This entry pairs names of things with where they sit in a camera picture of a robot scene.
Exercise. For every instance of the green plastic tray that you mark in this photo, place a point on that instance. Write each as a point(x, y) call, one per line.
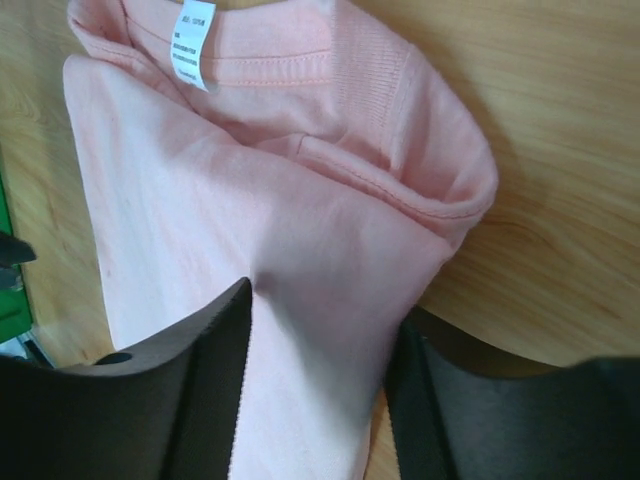
point(16, 317)

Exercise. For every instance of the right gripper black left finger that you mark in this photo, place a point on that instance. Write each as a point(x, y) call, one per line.
point(164, 408)

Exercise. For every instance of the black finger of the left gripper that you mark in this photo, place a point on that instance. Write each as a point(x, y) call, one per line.
point(14, 250)

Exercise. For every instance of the pink t-shirt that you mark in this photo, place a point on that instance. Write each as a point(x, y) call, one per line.
point(327, 161)

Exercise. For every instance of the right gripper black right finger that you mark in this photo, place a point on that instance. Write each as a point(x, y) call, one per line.
point(462, 409)

